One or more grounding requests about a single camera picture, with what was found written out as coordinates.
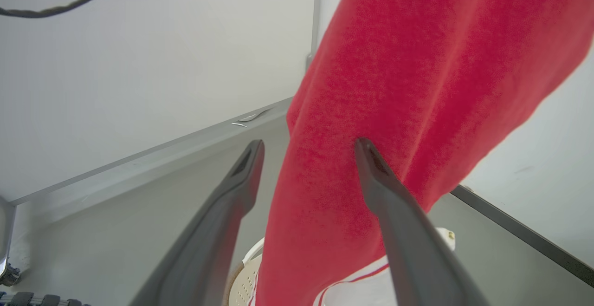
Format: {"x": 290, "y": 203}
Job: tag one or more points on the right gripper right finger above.
{"x": 417, "y": 259}

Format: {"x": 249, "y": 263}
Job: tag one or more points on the grey partition bottom rail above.
{"x": 139, "y": 162}

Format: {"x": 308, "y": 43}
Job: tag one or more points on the cream perforated laundry basket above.
{"x": 246, "y": 283}

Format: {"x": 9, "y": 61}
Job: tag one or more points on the red garment with striped cuff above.
{"x": 417, "y": 64}

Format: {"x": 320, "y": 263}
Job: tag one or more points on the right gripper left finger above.
{"x": 204, "y": 259}

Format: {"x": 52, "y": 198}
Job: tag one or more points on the grey partition leg with caster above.
{"x": 316, "y": 9}

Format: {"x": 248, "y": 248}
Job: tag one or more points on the black caster wheel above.
{"x": 9, "y": 276}

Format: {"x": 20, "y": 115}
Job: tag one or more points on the black baseboard strip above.
{"x": 533, "y": 238}

